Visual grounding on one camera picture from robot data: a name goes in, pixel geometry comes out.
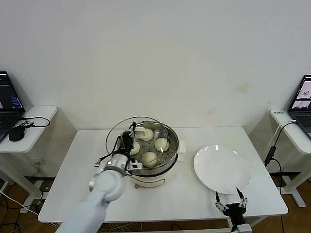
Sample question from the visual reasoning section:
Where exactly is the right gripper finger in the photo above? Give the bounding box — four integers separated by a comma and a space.
235, 187, 248, 209
214, 191, 225, 211

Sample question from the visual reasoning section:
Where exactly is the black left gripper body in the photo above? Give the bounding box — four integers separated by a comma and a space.
116, 130, 137, 156

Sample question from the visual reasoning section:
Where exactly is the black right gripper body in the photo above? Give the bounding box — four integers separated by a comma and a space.
222, 203, 245, 225

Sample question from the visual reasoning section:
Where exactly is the round glass pot lid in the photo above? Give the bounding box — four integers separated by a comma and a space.
106, 116, 171, 168

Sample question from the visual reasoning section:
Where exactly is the stainless steel steamer basket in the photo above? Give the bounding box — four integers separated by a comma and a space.
118, 122, 188, 175

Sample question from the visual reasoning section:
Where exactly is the white round plate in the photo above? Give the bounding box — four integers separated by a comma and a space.
193, 145, 252, 195

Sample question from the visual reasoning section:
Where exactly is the white electric cooker pot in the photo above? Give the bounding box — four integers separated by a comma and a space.
126, 155, 186, 189

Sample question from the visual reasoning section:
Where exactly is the white side table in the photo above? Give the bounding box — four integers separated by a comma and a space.
242, 108, 311, 209
0, 105, 78, 207

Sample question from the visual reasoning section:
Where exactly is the black computer mouse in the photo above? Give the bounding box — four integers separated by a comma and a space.
9, 126, 26, 142

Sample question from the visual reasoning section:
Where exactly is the black open laptop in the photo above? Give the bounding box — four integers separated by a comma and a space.
288, 74, 311, 140
0, 70, 26, 143

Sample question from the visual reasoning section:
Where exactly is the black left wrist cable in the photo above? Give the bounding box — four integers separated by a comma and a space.
94, 136, 122, 168

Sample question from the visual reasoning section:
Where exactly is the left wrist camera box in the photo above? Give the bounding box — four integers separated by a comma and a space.
126, 159, 144, 171

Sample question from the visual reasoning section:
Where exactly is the black power adapter cable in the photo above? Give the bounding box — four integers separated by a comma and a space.
264, 120, 298, 195

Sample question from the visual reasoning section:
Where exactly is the white laptop cable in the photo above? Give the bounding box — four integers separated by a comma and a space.
268, 118, 296, 147

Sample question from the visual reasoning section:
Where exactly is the white cable bundle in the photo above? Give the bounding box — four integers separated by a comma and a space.
106, 223, 134, 233

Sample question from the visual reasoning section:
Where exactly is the black dongle cable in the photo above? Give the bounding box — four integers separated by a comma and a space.
19, 116, 51, 129

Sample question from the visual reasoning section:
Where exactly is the white floor cable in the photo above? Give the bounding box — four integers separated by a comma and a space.
0, 189, 39, 216

